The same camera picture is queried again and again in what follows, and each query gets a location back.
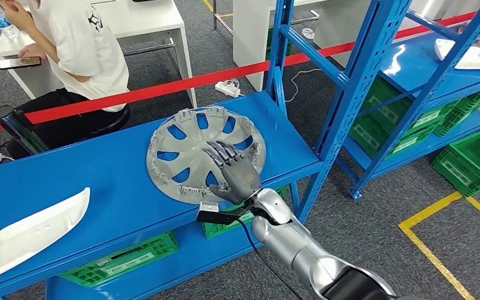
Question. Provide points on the black round stool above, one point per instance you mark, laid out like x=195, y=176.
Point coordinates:
x=118, y=122

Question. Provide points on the clear water bottle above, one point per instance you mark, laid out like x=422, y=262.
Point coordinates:
x=2, y=20

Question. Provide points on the white curved plastic part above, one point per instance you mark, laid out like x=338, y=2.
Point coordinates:
x=29, y=236
x=474, y=62

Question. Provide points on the blue metal shelf rack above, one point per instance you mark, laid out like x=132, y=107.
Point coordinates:
x=412, y=64
x=111, y=178

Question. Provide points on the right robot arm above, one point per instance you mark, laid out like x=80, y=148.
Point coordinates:
x=289, y=248

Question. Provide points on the person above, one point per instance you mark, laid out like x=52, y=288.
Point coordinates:
x=78, y=49

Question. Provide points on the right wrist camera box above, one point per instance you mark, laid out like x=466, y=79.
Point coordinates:
x=209, y=207

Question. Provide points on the yellow floor tape line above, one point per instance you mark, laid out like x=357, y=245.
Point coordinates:
x=209, y=5

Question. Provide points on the smartphone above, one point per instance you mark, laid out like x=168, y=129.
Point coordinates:
x=19, y=63

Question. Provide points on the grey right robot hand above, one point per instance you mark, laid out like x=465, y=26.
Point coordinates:
x=242, y=180

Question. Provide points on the white desk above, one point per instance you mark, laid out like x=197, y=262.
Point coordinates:
x=337, y=27
x=248, y=41
x=140, y=16

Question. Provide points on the red barrier belt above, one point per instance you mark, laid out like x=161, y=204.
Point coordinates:
x=149, y=91

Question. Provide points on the black stanchion post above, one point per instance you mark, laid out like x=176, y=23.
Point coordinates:
x=20, y=126

